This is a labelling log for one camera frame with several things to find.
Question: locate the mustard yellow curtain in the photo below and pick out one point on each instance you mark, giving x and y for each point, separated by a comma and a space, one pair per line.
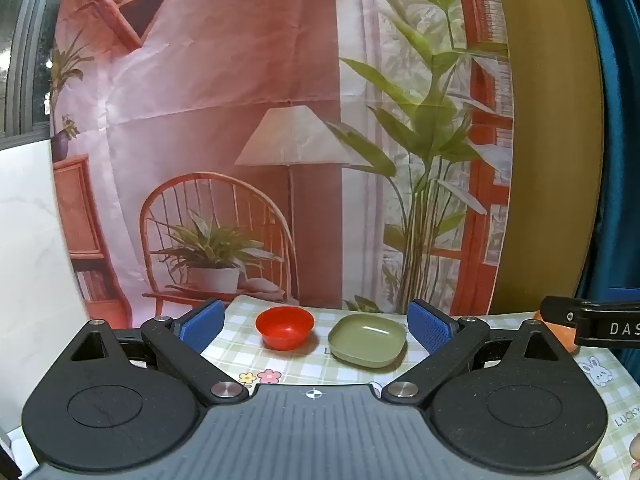
550, 135

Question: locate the red bowl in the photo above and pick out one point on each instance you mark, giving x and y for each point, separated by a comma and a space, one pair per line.
284, 327

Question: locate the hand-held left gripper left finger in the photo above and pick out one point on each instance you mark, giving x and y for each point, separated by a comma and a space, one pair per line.
202, 326

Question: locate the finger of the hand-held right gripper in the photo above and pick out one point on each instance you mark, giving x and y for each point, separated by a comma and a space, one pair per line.
595, 327

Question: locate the teal curtain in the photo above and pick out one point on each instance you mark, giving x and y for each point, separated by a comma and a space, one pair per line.
622, 160

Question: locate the green checkered bunny tablecloth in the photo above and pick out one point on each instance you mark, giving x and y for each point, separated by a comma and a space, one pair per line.
300, 365

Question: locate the green square plate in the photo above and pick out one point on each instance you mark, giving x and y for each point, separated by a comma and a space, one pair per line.
367, 342

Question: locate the dark grey window frame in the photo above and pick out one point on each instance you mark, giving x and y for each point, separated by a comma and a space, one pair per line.
30, 50

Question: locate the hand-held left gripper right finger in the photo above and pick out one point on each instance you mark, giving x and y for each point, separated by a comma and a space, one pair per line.
427, 327

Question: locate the printed room scene backdrop cloth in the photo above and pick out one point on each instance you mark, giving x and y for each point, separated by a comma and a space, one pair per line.
240, 110

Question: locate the orange plate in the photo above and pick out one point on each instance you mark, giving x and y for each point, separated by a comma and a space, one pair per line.
556, 332

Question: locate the white marble panel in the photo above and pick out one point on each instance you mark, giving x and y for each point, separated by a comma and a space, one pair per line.
35, 260

